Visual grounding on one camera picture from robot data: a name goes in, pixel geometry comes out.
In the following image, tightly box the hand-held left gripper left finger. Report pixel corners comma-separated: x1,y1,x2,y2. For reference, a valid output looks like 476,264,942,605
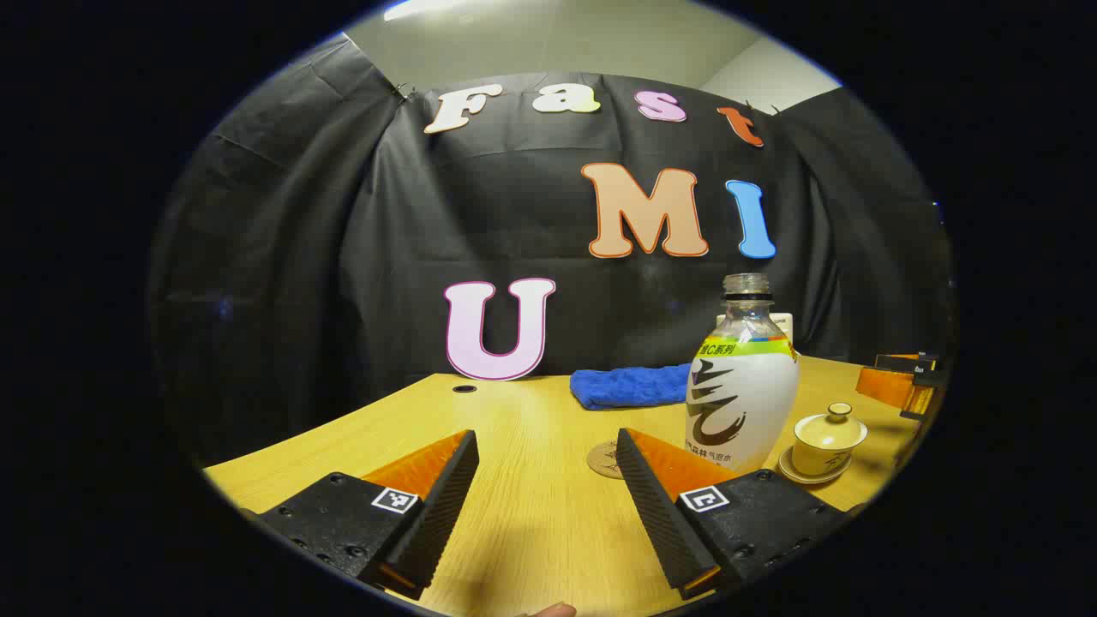
257,429,481,601

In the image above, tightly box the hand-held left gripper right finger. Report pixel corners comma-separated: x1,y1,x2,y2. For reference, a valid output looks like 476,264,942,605
615,428,849,601

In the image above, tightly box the round wooden coaster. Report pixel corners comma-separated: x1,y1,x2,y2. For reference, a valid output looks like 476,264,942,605
587,440,631,480

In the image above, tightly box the cream teacup lid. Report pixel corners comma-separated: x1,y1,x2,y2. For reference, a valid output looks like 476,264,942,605
795,403,868,452

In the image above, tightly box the cream ceramic teacup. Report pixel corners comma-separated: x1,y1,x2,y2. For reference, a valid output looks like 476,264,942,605
793,441,854,477

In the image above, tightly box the white label water bottle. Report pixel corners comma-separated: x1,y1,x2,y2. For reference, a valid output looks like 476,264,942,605
684,273,800,475

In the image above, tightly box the blue folded towel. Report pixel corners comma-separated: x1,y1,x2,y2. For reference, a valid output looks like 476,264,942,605
570,363,693,411

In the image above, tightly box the cream ceramic saucer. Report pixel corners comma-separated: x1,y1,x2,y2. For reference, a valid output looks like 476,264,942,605
777,444,854,486

